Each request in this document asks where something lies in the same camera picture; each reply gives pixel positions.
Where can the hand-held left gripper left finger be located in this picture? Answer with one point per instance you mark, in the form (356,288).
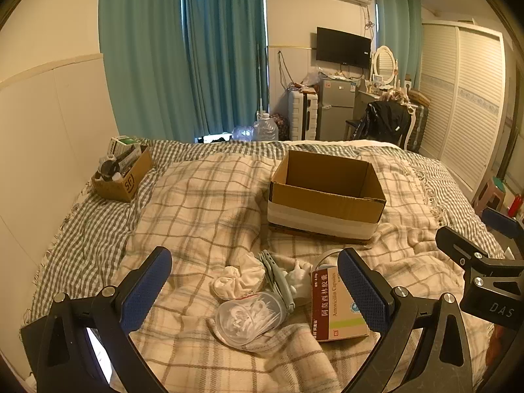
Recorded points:
(147,290)

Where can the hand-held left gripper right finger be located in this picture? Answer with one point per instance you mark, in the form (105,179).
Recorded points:
(363,294)

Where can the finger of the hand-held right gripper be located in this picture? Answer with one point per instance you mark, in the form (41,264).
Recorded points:
(501,223)
(460,247)

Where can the red bottle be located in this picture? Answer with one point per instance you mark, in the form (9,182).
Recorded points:
(516,204)

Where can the pink plastic stool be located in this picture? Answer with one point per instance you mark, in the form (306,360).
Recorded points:
(489,196)

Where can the red and white medicine box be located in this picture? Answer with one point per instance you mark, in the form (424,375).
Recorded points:
(337,315)

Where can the white small figurine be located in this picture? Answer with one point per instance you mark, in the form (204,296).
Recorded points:
(298,282)

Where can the black device with lit screen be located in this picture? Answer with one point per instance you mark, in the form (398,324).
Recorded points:
(98,352)

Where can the grey checked bed sheet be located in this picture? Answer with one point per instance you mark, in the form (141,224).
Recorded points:
(94,229)

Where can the pale blue hair clip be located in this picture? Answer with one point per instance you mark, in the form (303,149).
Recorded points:
(278,282)

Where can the white fabric scrunchie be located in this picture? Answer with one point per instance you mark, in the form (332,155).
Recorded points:
(237,280)

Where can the beige plaid blanket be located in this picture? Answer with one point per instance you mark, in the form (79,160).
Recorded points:
(204,213)

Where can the large open cardboard box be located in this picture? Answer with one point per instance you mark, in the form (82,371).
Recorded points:
(327,196)

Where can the clear tub of cotton swabs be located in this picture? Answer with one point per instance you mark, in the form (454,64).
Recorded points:
(249,317)

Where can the small brown cardboard box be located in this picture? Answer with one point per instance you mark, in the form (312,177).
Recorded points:
(123,182)

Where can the white louvred wardrobe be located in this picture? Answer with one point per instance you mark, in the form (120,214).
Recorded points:
(462,102)

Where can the black round container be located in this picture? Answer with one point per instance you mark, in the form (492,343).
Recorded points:
(109,168)

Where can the white chair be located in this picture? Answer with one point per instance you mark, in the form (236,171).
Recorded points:
(411,125)

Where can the black jacket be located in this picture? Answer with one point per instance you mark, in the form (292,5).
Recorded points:
(387,120)

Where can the green and white carton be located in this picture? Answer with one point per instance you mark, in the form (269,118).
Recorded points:
(123,144)

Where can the crumpled clear plastic bottle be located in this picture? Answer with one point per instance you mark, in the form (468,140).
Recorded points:
(242,133)

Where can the silver small fridge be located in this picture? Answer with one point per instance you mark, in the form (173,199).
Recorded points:
(335,106)

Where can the silver ribbed suitcase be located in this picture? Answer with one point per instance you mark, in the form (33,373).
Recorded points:
(302,114)

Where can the large clear water jug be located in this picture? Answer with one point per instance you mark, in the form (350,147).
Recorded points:
(265,129)

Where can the white oval vanity mirror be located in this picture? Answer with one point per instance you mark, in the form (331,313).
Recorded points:
(385,63)

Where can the narrow teal curtain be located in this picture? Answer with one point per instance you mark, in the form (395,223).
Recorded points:
(399,32)

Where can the teal window curtain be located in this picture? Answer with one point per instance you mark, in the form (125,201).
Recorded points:
(139,49)
(225,49)

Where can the black wall television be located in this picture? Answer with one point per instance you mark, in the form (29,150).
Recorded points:
(343,47)

